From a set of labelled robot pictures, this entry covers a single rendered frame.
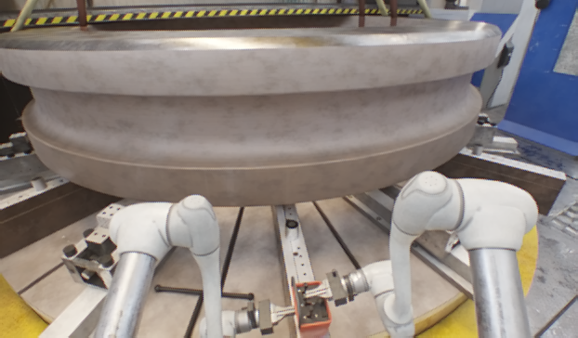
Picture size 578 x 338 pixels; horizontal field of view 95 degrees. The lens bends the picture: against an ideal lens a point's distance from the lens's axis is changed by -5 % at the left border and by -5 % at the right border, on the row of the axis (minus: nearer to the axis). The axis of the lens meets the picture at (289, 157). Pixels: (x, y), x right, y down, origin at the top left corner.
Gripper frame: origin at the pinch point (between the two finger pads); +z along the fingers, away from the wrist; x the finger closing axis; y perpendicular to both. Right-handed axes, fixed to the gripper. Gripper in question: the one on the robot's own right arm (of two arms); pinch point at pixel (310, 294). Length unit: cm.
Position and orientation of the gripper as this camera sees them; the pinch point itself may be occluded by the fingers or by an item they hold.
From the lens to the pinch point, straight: 127.2
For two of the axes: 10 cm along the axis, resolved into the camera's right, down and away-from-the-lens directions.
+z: -9.6, 2.6, -0.2
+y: -2.2, -8.4, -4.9
